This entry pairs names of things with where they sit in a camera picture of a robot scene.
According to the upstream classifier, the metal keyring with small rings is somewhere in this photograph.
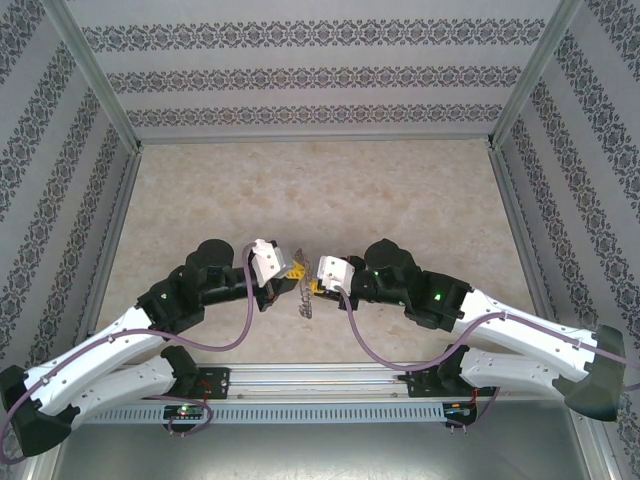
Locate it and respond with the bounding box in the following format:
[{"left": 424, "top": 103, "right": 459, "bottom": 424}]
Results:
[{"left": 294, "top": 246, "right": 320, "bottom": 320}]

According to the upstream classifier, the left circuit board green light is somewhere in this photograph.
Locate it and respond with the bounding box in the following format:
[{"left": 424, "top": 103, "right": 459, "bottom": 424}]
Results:
[{"left": 163, "top": 405, "right": 207, "bottom": 420}]

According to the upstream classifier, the grey metal sheet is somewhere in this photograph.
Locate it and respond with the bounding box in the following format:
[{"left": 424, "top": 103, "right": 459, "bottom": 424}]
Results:
[{"left": 49, "top": 399, "right": 609, "bottom": 480}]

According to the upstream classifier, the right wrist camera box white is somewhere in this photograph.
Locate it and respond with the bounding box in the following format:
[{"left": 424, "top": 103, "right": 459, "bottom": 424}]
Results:
[{"left": 315, "top": 254, "right": 356, "bottom": 292}]

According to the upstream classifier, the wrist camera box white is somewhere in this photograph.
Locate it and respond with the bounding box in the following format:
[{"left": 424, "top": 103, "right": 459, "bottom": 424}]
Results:
[
  {"left": 315, "top": 254, "right": 356, "bottom": 292},
  {"left": 242, "top": 238, "right": 294, "bottom": 289}
]

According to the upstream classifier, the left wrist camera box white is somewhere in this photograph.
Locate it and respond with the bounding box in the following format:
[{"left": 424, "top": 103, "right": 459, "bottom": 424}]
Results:
[{"left": 242, "top": 238, "right": 294, "bottom": 289}]

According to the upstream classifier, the aluminium mounting rail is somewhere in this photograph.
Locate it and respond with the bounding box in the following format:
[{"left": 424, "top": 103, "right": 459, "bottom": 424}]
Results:
[{"left": 47, "top": 362, "right": 594, "bottom": 402}]

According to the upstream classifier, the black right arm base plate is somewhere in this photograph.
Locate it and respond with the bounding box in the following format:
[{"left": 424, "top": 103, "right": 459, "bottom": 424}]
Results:
[{"left": 403, "top": 364, "right": 499, "bottom": 400}]

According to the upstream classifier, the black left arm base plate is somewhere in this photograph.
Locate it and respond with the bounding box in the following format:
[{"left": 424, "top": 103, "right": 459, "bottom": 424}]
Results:
[{"left": 144, "top": 367, "right": 232, "bottom": 401}]

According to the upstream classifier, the aluminium side frame rail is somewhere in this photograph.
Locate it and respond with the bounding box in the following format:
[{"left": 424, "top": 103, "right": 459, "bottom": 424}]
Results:
[
  {"left": 485, "top": 142, "right": 574, "bottom": 361},
  {"left": 67, "top": 147, "right": 146, "bottom": 366}
]

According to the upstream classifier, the grey slotted cable duct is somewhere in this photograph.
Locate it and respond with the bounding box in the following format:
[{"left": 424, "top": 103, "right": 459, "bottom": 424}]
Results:
[{"left": 67, "top": 402, "right": 447, "bottom": 424}]

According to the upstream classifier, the aluminium rear frame rail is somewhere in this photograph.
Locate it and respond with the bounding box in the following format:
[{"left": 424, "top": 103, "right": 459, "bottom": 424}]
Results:
[{"left": 134, "top": 130, "right": 496, "bottom": 147}]

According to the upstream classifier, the aluminium frame post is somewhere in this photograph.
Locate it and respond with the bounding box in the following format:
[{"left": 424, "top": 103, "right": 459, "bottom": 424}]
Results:
[
  {"left": 39, "top": 0, "right": 144, "bottom": 151},
  {"left": 487, "top": 0, "right": 589, "bottom": 149}
]

